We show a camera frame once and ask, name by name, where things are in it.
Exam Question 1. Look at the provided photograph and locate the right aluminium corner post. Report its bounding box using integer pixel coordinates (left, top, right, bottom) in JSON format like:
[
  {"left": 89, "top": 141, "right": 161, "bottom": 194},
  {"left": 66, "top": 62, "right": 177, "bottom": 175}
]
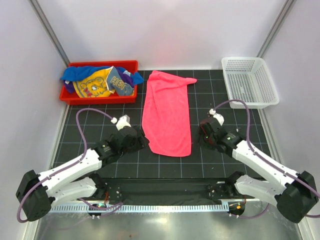
[{"left": 256, "top": 0, "right": 297, "bottom": 58}]

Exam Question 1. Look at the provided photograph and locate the red plastic bin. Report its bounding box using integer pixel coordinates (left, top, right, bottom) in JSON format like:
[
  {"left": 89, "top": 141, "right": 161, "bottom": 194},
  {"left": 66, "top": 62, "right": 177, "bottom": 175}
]
[{"left": 59, "top": 60, "right": 139, "bottom": 106}]

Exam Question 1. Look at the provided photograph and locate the blue towel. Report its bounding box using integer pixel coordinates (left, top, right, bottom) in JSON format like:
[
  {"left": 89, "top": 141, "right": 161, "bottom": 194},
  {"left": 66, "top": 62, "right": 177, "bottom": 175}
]
[{"left": 60, "top": 66, "right": 144, "bottom": 87}]

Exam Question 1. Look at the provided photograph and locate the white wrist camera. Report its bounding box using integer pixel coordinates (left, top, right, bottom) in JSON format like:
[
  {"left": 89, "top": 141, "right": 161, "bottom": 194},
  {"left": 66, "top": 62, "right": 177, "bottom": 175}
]
[
  {"left": 110, "top": 114, "right": 131, "bottom": 131},
  {"left": 208, "top": 108, "right": 225, "bottom": 126}
]

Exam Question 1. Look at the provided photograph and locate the white slotted cable duct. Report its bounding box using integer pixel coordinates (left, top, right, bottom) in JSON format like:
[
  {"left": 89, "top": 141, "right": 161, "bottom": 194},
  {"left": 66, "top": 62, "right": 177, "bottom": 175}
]
[{"left": 49, "top": 202, "right": 229, "bottom": 214}]

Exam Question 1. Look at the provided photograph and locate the black grid cutting mat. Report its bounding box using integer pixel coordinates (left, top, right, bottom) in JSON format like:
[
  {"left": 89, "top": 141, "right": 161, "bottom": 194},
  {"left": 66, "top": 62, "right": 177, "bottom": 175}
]
[{"left": 47, "top": 69, "right": 286, "bottom": 181}]

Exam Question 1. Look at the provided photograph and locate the white perforated plastic basket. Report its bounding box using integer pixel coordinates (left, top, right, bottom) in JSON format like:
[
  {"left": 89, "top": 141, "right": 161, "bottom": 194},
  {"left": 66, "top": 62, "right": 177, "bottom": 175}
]
[{"left": 221, "top": 56, "right": 280, "bottom": 109}]

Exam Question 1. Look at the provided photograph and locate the purple cable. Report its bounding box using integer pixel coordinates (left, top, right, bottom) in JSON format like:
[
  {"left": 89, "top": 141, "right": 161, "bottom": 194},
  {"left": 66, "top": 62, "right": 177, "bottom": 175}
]
[
  {"left": 16, "top": 107, "right": 125, "bottom": 223},
  {"left": 214, "top": 99, "right": 320, "bottom": 219}
]

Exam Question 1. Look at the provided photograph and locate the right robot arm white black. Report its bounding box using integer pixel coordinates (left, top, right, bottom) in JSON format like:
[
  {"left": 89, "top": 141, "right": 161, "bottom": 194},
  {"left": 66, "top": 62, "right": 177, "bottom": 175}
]
[{"left": 196, "top": 117, "right": 320, "bottom": 223}]

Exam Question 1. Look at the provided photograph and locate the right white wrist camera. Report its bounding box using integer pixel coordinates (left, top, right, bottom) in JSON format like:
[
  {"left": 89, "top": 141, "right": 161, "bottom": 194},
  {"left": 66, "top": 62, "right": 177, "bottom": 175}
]
[{"left": 208, "top": 108, "right": 225, "bottom": 126}]

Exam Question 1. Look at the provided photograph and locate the pink microfiber towel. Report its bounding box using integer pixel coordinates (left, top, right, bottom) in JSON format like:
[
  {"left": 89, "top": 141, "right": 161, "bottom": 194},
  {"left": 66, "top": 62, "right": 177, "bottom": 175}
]
[{"left": 141, "top": 70, "right": 197, "bottom": 158}]

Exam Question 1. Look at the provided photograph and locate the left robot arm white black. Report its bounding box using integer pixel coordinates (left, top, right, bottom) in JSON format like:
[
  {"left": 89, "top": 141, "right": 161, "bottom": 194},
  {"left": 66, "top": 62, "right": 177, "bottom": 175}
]
[{"left": 15, "top": 126, "right": 149, "bottom": 223}]

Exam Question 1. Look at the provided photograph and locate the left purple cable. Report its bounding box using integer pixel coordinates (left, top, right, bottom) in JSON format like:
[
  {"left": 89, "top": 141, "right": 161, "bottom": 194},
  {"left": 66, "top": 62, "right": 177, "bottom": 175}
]
[{"left": 16, "top": 107, "right": 125, "bottom": 223}]

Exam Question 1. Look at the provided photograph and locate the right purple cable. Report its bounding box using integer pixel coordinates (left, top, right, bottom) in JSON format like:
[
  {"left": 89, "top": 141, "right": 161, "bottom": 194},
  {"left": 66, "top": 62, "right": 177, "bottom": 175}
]
[{"left": 214, "top": 99, "right": 320, "bottom": 219}]

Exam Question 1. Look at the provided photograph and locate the purple towel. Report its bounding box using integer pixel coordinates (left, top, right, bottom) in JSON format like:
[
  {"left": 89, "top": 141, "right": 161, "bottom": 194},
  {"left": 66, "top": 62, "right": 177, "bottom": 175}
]
[{"left": 64, "top": 66, "right": 135, "bottom": 94}]

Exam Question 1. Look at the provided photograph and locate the aluminium corner post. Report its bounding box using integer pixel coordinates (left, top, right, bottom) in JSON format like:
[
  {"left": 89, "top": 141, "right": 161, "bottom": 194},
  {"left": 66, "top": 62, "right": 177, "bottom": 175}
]
[
  {"left": 256, "top": 0, "right": 297, "bottom": 58},
  {"left": 28, "top": 0, "right": 70, "bottom": 66}
]

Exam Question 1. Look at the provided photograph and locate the grey lettered towel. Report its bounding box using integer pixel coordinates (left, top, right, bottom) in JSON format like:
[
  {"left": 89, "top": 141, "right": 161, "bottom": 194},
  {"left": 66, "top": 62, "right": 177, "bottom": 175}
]
[{"left": 105, "top": 66, "right": 134, "bottom": 96}]

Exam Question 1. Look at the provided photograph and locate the left aluminium corner post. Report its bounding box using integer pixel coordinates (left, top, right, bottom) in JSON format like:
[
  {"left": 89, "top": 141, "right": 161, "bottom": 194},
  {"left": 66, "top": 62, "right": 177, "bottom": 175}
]
[{"left": 28, "top": 0, "right": 70, "bottom": 66}]

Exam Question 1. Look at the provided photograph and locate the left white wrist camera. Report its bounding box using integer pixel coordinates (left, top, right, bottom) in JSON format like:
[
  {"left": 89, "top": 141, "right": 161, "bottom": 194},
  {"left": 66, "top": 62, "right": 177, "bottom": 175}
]
[{"left": 110, "top": 114, "right": 131, "bottom": 131}]

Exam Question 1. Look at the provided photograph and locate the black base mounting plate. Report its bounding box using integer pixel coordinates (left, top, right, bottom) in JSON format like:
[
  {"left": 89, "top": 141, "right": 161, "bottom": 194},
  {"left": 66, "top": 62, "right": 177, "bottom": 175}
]
[{"left": 99, "top": 178, "right": 248, "bottom": 205}]

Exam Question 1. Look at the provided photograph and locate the aluminium front rail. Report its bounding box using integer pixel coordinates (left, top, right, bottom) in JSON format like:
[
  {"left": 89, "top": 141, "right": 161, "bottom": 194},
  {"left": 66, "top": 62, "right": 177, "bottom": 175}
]
[{"left": 29, "top": 180, "right": 305, "bottom": 204}]

